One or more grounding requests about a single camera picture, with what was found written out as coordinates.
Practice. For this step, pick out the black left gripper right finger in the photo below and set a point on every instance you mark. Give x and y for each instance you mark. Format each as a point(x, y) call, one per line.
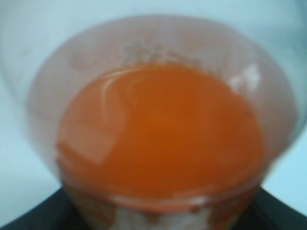
point(276, 215)

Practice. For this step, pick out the orange soda plastic bottle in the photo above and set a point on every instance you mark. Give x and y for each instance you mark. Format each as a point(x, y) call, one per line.
point(161, 122)

